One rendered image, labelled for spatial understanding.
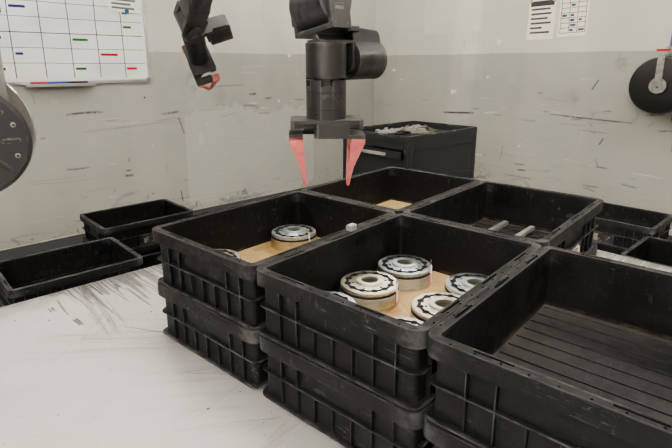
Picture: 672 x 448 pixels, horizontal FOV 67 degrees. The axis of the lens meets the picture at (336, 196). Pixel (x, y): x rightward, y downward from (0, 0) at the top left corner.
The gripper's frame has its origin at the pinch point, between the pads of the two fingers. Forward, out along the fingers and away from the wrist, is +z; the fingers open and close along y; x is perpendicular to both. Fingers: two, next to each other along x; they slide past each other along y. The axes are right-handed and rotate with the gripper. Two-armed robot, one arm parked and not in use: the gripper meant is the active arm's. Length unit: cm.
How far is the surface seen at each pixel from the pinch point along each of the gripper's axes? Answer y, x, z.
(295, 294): 4.8, 8.1, 14.6
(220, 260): 17.0, -4.0, 14.1
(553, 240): -41.1, -9.2, 14.0
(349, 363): -2.3, 13.7, 22.2
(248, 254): 15.5, -30.5, 23.7
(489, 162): -159, -348, 70
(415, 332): -9.2, 21.6, 13.2
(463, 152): -84, -192, 32
